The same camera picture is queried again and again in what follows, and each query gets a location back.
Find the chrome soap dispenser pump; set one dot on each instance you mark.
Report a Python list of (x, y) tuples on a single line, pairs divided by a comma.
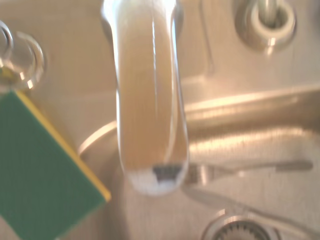
[(265, 27)]

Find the green yellow sponge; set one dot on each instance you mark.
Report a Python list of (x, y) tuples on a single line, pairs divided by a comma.
[(37, 162)]

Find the silver fork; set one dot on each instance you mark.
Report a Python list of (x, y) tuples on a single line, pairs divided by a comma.
[(250, 167)]

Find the chrome faucet spout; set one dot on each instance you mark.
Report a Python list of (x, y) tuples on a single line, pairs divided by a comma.
[(145, 100)]

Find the metal sink drain strainer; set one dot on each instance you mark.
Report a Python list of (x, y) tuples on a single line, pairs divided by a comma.
[(240, 230)]

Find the stainless steel double sink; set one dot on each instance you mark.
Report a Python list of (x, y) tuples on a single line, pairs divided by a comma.
[(250, 112)]

